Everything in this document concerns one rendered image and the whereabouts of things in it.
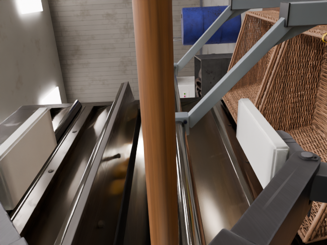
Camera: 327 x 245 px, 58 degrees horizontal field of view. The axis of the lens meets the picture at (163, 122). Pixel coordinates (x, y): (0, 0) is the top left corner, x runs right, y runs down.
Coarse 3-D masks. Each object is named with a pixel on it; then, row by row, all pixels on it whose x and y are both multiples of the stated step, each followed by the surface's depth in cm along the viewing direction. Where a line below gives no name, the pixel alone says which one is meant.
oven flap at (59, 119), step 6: (78, 102) 178; (66, 108) 179; (72, 108) 166; (78, 108) 175; (54, 114) 178; (60, 114) 172; (66, 114) 158; (72, 114) 164; (54, 120) 165; (60, 120) 152; (66, 120) 155; (54, 126) 154; (60, 126) 146; (66, 126) 152; (54, 132) 139; (60, 132) 144; (6, 210) 94
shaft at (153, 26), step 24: (144, 0) 21; (168, 0) 21; (144, 24) 22; (168, 24) 22; (144, 48) 22; (168, 48) 23; (144, 72) 23; (168, 72) 23; (144, 96) 24; (168, 96) 24; (144, 120) 25; (168, 120) 25; (144, 144) 26; (168, 144) 26; (168, 168) 27; (168, 192) 28; (168, 216) 29; (168, 240) 30
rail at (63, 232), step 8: (120, 88) 164; (112, 112) 132; (104, 128) 117; (96, 144) 105; (96, 152) 100; (88, 168) 91; (80, 184) 84; (80, 192) 80; (72, 208) 75; (72, 216) 72; (64, 224) 70; (64, 232) 67; (56, 240) 65
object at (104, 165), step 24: (120, 96) 151; (120, 120) 132; (120, 144) 122; (96, 168) 90; (120, 168) 113; (96, 192) 84; (120, 192) 106; (96, 216) 80; (72, 240) 64; (96, 240) 76
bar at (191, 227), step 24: (240, 0) 98; (264, 0) 98; (288, 0) 98; (312, 0) 98; (216, 24) 102; (288, 24) 55; (312, 24) 55; (192, 48) 105; (264, 48) 58; (240, 72) 60; (216, 96) 62; (192, 120) 64; (192, 168) 48; (192, 192) 41; (192, 216) 37; (192, 240) 33
